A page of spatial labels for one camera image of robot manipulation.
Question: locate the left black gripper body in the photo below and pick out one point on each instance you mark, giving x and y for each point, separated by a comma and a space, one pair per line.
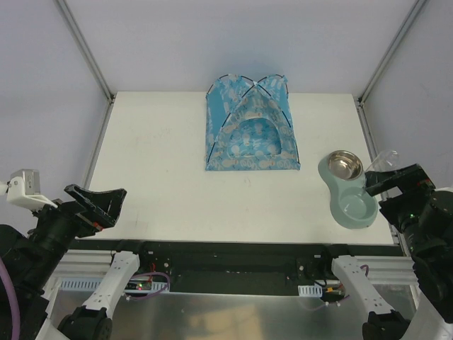
82, 215

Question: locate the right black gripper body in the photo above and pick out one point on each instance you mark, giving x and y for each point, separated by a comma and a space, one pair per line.
395, 200

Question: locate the stainless steel bowl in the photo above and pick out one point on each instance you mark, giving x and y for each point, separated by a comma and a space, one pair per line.
344, 165

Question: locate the blue snowman tent mat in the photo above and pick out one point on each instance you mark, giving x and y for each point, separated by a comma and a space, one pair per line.
255, 137

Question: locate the blue snowman pet tent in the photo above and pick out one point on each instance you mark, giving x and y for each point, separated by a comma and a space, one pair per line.
247, 131

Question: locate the thin black tent pole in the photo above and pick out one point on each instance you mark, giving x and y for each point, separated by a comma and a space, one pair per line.
247, 92

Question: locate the clear plastic water bottle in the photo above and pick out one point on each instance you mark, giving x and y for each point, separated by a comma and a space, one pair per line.
387, 160

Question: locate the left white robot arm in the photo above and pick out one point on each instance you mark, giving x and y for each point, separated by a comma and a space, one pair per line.
27, 264

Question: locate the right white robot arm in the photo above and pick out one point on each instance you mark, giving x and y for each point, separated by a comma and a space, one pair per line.
422, 213

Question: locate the green double pet bowl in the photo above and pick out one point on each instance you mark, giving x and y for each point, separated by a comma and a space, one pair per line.
350, 205

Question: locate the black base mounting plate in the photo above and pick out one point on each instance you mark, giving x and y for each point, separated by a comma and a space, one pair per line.
237, 268

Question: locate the aluminium front rail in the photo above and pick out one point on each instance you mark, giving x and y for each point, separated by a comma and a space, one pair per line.
391, 270

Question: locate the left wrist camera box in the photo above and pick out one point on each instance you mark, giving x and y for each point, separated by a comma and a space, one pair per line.
24, 187

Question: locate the left aluminium frame post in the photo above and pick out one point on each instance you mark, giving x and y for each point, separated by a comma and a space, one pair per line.
84, 49

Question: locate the aluminium frame post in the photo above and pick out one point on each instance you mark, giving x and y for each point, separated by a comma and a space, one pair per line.
415, 10
84, 49

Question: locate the right aluminium frame post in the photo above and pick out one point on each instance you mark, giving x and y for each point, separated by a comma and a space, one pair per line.
415, 10

